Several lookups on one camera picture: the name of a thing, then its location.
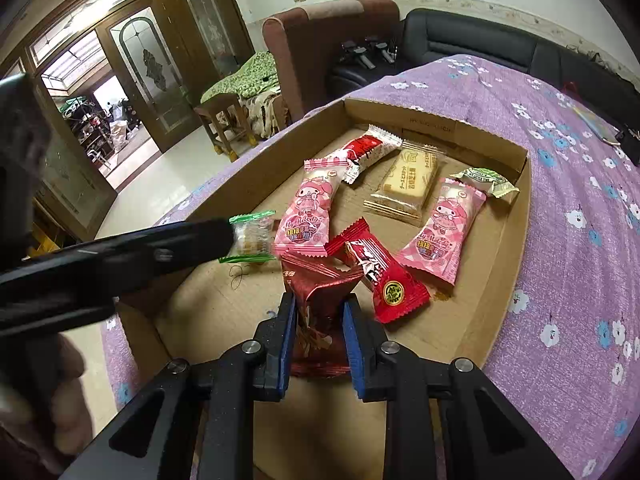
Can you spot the pink cartoon snack packet left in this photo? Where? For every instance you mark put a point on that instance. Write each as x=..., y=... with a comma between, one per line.
x=305, y=225

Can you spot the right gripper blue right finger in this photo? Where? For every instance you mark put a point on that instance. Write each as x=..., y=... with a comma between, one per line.
x=363, y=337

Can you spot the golden biscuit packet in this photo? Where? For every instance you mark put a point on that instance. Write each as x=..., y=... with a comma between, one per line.
x=403, y=191

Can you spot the small wooden stool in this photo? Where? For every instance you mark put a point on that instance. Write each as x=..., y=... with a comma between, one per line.
x=222, y=113

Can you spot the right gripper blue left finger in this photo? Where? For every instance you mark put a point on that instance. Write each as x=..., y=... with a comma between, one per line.
x=277, y=336

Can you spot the pink cartoon snack packet right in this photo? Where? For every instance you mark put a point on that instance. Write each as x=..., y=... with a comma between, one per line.
x=437, y=248

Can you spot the small black cup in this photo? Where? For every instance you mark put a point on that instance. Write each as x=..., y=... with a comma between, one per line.
x=629, y=141

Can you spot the green patterned blanket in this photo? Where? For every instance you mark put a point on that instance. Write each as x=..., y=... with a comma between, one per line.
x=258, y=74

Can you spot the clear green-edged snack packet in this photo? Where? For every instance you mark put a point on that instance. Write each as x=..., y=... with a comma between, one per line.
x=253, y=238

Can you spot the black leather sofa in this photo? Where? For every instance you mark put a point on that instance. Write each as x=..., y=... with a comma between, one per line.
x=426, y=36

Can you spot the red white snack packet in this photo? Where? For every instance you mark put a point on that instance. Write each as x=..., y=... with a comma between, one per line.
x=366, y=150

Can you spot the brown armchair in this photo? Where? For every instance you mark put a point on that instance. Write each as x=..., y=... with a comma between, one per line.
x=306, y=40

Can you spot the purple floral tablecloth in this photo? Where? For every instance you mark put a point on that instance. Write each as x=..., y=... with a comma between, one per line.
x=567, y=355

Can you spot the green white small packet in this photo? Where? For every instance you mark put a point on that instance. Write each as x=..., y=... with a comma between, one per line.
x=486, y=181

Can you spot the colourful booklet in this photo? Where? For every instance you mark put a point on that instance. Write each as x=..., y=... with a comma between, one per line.
x=602, y=129

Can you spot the dark red foil snack packet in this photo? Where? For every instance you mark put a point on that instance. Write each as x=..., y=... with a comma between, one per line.
x=320, y=290

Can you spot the pink cartoon snack packet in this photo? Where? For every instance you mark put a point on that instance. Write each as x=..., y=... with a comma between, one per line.
x=305, y=225
x=437, y=248

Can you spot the wooden glass panel door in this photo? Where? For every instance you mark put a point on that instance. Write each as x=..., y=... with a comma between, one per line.
x=166, y=53

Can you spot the person's left hand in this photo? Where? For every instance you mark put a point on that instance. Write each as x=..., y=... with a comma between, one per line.
x=42, y=400

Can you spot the red candy bar packet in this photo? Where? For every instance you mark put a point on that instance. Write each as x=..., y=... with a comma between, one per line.
x=395, y=291

